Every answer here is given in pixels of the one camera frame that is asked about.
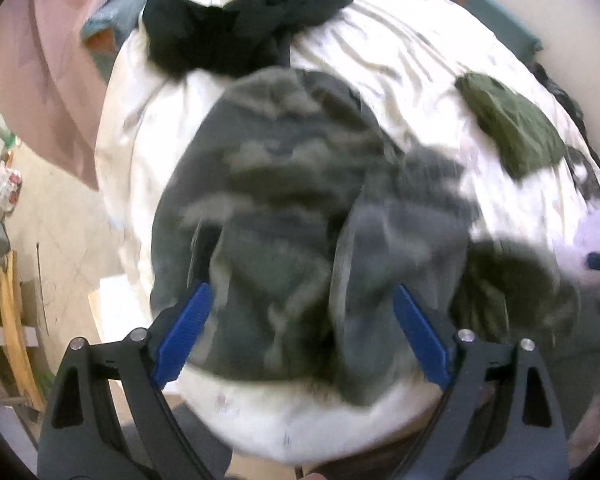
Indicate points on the pink curtain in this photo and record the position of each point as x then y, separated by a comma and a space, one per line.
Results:
45, 75

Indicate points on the person's left leg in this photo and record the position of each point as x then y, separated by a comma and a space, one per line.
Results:
207, 437

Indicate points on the teal bed bumper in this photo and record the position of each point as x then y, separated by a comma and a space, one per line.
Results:
490, 5

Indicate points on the person's leg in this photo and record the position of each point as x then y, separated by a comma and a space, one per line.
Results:
207, 437
585, 360

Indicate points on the camouflage pants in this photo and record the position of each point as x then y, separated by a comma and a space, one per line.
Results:
280, 185

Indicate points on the green garment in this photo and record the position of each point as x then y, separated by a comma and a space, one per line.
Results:
515, 120

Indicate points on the black garment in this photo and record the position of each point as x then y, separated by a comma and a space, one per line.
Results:
205, 30

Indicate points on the yellow wooden chair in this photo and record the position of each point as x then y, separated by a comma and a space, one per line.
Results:
17, 340

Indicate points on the cream bear print duvet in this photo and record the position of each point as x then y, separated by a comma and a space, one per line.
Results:
405, 60

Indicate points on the white foam board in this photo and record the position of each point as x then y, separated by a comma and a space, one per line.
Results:
112, 300

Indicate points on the thin floor stick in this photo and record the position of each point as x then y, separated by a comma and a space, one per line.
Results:
41, 285

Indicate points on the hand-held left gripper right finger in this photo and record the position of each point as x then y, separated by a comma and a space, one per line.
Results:
422, 335

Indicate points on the red white plastic bags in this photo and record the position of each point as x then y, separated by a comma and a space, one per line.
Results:
5, 185

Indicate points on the dark camouflage garment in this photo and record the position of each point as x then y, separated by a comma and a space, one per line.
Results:
515, 280

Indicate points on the blue-grey pillow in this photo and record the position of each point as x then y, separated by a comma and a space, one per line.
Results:
115, 15

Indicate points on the dark clothing pile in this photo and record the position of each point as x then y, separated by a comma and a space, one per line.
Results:
565, 95

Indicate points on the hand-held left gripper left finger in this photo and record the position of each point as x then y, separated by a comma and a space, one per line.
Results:
182, 335

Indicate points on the person's right leg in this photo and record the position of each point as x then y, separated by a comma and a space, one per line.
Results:
585, 360

